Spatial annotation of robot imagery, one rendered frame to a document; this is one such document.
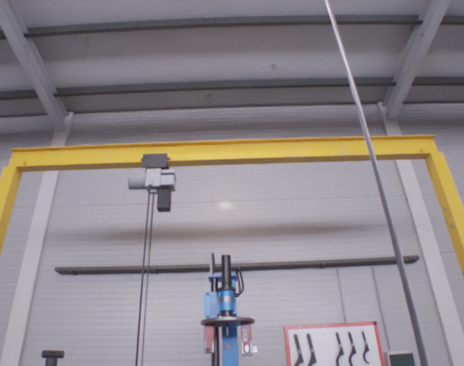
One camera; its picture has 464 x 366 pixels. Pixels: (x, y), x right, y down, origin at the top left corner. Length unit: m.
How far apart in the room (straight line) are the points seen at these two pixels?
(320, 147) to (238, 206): 2.59
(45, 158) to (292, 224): 4.15
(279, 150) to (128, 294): 3.54
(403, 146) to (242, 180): 3.18
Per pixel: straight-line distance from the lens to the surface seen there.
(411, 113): 8.73
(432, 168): 4.81
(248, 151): 4.31
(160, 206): 3.96
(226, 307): 3.95
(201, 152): 4.31
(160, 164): 4.19
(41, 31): 7.26
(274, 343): 6.01
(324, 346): 6.10
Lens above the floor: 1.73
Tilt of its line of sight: 29 degrees up
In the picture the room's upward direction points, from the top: 2 degrees counter-clockwise
